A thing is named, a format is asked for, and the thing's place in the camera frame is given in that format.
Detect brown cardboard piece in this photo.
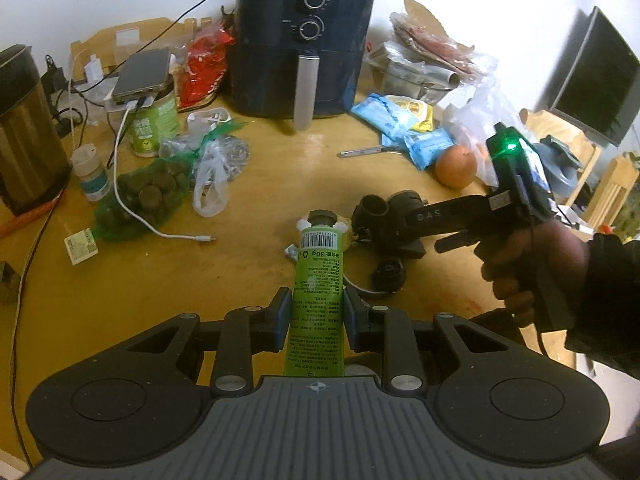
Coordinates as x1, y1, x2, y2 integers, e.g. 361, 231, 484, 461
402, 0, 452, 36

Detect dark blue air fryer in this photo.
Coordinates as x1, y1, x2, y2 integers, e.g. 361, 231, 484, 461
227, 0, 377, 132

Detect grey lid shaker bottle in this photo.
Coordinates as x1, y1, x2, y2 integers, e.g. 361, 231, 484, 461
531, 134, 584, 197

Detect yellow wipes packet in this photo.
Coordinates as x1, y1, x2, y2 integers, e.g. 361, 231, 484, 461
394, 94, 436, 134

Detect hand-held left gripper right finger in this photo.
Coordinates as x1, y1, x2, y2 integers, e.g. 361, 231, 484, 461
343, 290, 522, 394

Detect black power adapter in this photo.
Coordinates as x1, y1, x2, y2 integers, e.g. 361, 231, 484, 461
42, 54, 69, 97

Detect clear bag of dried food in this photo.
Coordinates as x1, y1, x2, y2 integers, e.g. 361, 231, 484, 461
389, 11, 482, 82

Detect white tape ring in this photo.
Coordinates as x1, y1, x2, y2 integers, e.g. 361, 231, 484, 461
344, 271, 397, 302

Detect black monitor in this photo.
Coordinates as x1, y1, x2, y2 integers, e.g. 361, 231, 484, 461
549, 5, 640, 147

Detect black cylindrical adapter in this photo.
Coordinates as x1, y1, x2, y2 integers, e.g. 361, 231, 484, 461
351, 191, 427, 262

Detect clear zip bag green seal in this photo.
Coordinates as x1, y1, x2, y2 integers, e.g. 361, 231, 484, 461
159, 119, 252, 182

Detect net bag of green pucks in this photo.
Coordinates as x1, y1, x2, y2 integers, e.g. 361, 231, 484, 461
94, 156, 194, 242

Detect orange fruit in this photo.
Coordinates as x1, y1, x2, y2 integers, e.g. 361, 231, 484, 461
433, 144, 479, 191

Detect person's right hand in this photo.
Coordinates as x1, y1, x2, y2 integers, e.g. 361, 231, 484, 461
481, 219, 592, 329

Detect grey smartphone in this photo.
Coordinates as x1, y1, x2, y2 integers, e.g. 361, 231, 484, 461
111, 47, 172, 104

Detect small white green box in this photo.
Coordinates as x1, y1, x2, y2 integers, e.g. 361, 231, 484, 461
63, 228, 99, 266

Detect white pill bottle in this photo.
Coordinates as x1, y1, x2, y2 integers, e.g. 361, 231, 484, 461
71, 143, 112, 203

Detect dark steel electric kettle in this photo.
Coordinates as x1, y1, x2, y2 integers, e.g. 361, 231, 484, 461
0, 44, 72, 217

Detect black power cable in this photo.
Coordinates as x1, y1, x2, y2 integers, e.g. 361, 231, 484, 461
75, 0, 272, 97

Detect cardboard tube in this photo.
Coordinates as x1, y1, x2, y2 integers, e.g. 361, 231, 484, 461
429, 70, 464, 89

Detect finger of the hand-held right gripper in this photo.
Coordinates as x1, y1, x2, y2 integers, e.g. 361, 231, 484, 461
434, 229, 482, 255
394, 204, 429, 237

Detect small clear plastic bag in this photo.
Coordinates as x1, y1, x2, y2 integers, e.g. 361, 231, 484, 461
192, 139, 232, 219

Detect orange pen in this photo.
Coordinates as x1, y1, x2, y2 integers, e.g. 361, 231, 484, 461
0, 200, 67, 239

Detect light blue wipes packet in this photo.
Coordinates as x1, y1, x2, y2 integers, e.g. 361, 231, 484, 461
349, 92, 419, 149
402, 127, 459, 171

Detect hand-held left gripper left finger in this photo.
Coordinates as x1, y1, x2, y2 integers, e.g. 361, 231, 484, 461
125, 288, 293, 398

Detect white crumpled wrapper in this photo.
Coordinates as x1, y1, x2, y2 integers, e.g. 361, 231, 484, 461
187, 108, 234, 134

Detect person's right forearm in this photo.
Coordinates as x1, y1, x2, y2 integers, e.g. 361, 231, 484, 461
565, 232, 640, 377

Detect black round cap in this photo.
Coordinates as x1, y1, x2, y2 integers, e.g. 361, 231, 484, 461
371, 257, 405, 294

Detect silver utility knife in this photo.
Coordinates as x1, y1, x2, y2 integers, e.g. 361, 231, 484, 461
338, 144, 404, 160

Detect black floor cable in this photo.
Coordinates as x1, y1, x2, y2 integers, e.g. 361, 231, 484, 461
9, 194, 69, 462

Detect green tin can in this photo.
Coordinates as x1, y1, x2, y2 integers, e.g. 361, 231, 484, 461
128, 85, 180, 159

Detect white charging cable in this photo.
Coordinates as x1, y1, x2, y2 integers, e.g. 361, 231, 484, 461
112, 100, 217, 244

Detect large clear plastic bag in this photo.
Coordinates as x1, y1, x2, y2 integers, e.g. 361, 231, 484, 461
442, 54, 502, 187

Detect green cream tube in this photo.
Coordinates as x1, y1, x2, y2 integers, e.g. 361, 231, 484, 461
282, 210, 351, 377

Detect red snack bag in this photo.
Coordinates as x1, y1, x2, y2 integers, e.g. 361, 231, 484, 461
176, 26, 236, 112

